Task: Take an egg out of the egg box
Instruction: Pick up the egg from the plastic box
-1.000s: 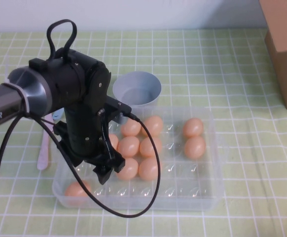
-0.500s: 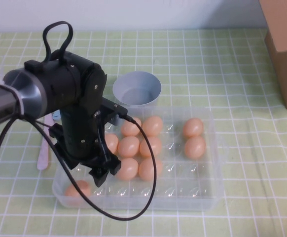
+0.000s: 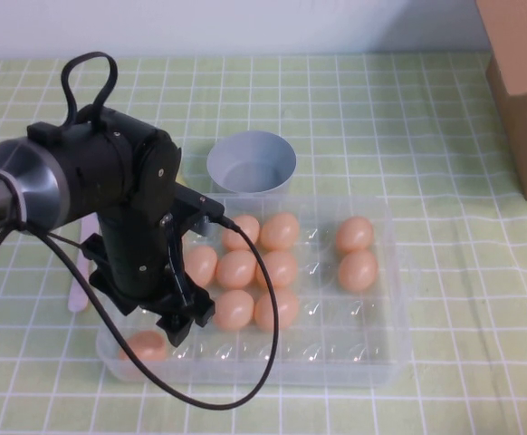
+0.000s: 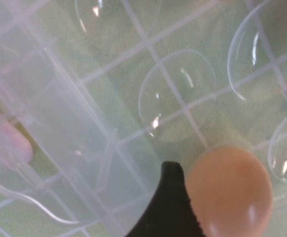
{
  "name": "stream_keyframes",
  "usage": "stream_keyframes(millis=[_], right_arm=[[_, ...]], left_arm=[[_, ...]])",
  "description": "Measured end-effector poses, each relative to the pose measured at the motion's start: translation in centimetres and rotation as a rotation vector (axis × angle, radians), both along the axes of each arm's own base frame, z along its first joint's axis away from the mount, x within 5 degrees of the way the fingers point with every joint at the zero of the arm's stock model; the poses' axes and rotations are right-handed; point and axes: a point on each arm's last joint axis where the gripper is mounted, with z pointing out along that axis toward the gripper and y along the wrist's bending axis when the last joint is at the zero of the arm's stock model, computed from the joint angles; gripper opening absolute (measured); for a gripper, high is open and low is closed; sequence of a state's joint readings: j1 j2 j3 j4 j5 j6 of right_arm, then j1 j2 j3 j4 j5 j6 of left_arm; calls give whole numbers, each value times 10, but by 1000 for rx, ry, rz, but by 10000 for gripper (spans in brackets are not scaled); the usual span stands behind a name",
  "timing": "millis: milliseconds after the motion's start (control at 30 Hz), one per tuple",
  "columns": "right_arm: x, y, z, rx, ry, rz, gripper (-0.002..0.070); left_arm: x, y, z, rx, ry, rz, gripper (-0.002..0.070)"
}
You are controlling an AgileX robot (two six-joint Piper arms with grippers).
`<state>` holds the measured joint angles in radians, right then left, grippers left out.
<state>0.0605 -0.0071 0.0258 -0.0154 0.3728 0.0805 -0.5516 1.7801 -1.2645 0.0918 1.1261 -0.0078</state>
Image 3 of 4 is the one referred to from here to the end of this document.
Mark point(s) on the green checked tablecloth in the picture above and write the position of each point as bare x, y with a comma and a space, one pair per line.
381, 136

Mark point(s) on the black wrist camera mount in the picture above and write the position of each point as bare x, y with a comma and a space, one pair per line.
195, 201

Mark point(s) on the clear plastic egg box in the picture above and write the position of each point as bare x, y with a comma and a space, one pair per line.
336, 344

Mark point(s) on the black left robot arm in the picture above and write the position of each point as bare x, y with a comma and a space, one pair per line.
109, 154

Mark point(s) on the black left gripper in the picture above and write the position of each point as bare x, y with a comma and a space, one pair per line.
132, 258

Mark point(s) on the grey-blue plastic bowl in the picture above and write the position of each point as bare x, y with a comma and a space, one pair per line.
263, 154

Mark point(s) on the brown cardboard box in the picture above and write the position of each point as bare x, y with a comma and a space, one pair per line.
524, 90

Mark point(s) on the pink plastic knife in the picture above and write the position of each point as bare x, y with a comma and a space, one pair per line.
79, 290

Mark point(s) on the orange egg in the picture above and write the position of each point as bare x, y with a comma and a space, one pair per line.
202, 265
287, 310
236, 269
354, 234
280, 232
247, 233
234, 310
358, 270
141, 350
285, 269

